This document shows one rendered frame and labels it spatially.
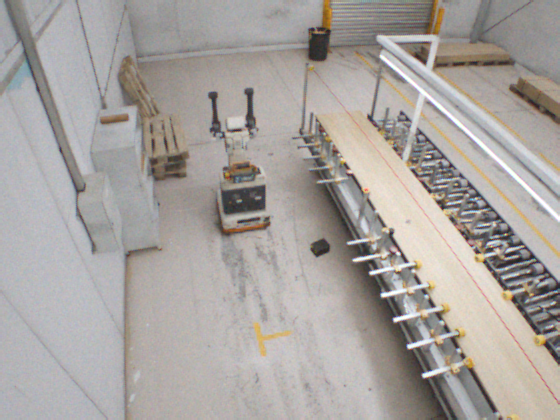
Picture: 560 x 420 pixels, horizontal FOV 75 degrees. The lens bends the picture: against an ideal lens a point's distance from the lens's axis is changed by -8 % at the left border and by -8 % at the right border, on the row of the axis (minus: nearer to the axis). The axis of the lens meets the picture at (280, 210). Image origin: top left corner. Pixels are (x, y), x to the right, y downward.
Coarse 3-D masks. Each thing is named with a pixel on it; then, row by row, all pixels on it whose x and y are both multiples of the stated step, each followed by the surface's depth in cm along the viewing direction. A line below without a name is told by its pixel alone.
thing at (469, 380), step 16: (320, 176) 599; (352, 176) 470; (352, 192) 478; (368, 208) 440; (384, 224) 407; (400, 272) 386; (432, 304) 336; (432, 320) 339; (416, 352) 375; (448, 352) 319; (464, 368) 299; (432, 384) 351; (464, 384) 301; (480, 384) 280; (480, 400) 282; (448, 416) 329
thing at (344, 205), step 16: (320, 160) 510; (336, 192) 467; (352, 224) 430; (384, 288) 373; (400, 304) 352; (416, 336) 328; (432, 368) 306; (448, 384) 295; (448, 400) 286; (464, 416) 276
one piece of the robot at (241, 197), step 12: (252, 168) 480; (228, 180) 461; (264, 180) 471; (228, 192) 469; (240, 192) 473; (252, 192) 479; (264, 192) 483; (228, 204) 481; (240, 204) 486; (252, 204) 492; (264, 204) 497
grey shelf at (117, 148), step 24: (96, 144) 382; (120, 144) 383; (144, 144) 481; (96, 168) 386; (120, 168) 394; (144, 168) 462; (120, 192) 413; (144, 192) 421; (144, 216) 443; (144, 240) 468
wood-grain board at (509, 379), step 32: (352, 128) 538; (352, 160) 482; (384, 160) 484; (384, 192) 438; (416, 192) 439; (416, 224) 401; (448, 224) 402; (416, 256) 369; (448, 256) 369; (448, 288) 341; (480, 288) 341; (448, 320) 317; (480, 320) 316; (512, 320) 316; (480, 352) 294; (512, 352) 294; (544, 352) 293; (512, 384) 274; (544, 384) 273; (544, 416) 255
